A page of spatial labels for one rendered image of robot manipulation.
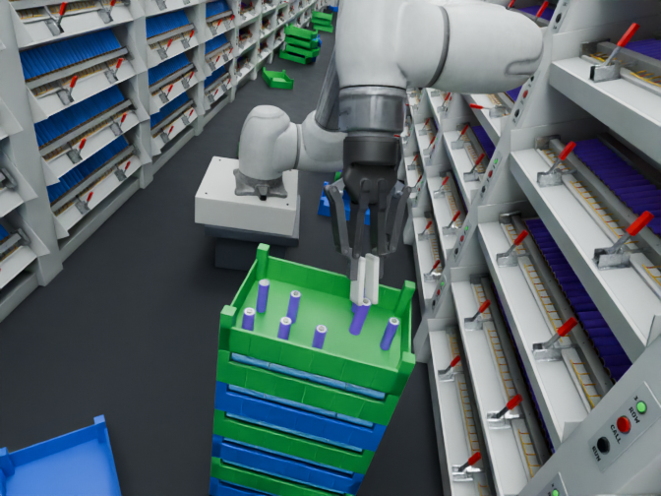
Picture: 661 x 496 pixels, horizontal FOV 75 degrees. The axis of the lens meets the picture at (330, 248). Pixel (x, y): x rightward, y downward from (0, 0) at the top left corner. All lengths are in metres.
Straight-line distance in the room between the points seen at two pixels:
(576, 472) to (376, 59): 0.58
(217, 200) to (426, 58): 1.00
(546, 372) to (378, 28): 0.58
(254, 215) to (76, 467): 0.83
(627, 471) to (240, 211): 1.20
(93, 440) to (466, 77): 1.08
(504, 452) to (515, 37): 0.69
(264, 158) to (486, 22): 0.95
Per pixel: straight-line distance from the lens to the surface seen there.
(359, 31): 0.58
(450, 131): 1.80
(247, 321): 0.70
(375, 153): 0.57
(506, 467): 0.91
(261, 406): 0.81
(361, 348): 0.77
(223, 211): 1.48
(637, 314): 0.66
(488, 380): 1.02
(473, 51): 0.63
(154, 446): 1.20
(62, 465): 1.21
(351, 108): 0.58
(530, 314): 0.90
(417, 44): 0.59
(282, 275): 0.85
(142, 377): 1.32
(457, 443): 1.15
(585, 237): 0.79
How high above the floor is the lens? 1.03
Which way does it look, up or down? 34 degrees down
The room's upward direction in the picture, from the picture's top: 13 degrees clockwise
